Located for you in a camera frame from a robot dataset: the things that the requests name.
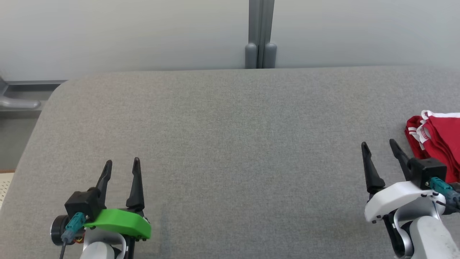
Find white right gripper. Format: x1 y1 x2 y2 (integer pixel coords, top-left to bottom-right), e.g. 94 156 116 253
361 139 446 224

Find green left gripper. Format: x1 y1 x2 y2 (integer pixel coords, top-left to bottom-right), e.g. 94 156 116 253
83 157 152 241

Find red white basketball shorts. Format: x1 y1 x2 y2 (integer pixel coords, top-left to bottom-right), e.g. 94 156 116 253
417 110 460 183

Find beige perforated laundry basket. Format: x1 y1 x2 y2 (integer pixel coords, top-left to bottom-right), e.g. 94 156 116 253
0 172 16 211

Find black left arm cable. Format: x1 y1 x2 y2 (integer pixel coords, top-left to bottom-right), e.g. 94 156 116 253
59 212 87 259

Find grey metal lever handle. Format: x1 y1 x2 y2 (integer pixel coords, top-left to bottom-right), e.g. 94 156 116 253
0 97 41 110

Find grey partition base rail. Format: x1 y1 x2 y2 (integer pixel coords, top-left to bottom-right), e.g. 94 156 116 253
0 77 68 121

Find grey metal partition post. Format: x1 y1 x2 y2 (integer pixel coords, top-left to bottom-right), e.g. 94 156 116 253
245 0 277 69

